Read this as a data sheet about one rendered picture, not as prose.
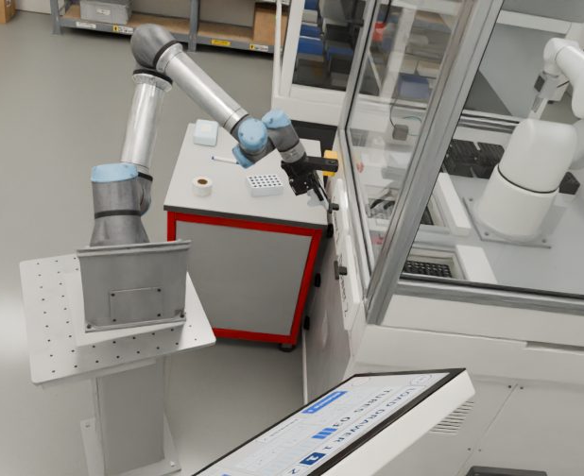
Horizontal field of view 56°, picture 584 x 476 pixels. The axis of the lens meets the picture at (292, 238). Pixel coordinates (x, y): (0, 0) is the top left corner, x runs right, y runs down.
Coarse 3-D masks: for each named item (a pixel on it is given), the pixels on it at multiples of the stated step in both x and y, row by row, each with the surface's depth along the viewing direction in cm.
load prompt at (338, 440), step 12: (396, 396) 94; (408, 396) 92; (384, 408) 90; (360, 420) 89; (372, 420) 87; (348, 432) 86; (360, 432) 84; (324, 444) 85; (336, 444) 83; (312, 456) 82; (324, 456) 80; (288, 468) 81; (300, 468) 79
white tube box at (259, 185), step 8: (248, 176) 206; (256, 176) 207; (264, 176) 208; (272, 176) 210; (248, 184) 205; (256, 184) 203; (264, 184) 204; (272, 184) 204; (280, 184) 206; (256, 192) 202; (264, 192) 203; (272, 192) 205; (280, 192) 206
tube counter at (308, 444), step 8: (344, 416) 94; (352, 416) 92; (336, 424) 92; (344, 424) 90; (320, 432) 91; (328, 432) 90; (312, 440) 89; (320, 440) 87; (296, 448) 89; (304, 448) 87; (288, 456) 86; (296, 456) 85; (272, 464) 86; (280, 464) 84; (264, 472) 84; (272, 472) 82
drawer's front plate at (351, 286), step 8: (344, 240) 164; (344, 248) 163; (344, 256) 161; (352, 256) 157; (344, 264) 160; (352, 264) 154; (352, 272) 152; (344, 280) 157; (352, 280) 149; (352, 288) 146; (344, 296) 155; (352, 296) 144; (344, 304) 153; (352, 304) 143; (344, 312) 152; (352, 312) 145; (344, 320) 151; (352, 320) 147
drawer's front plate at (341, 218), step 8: (336, 184) 189; (336, 192) 187; (336, 200) 185; (344, 200) 179; (344, 208) 176; (336, 216) 182; (344, 216) 172; (344, 224) 169; (336, 232) 178; (344, 232) 168; (336, 248) 175
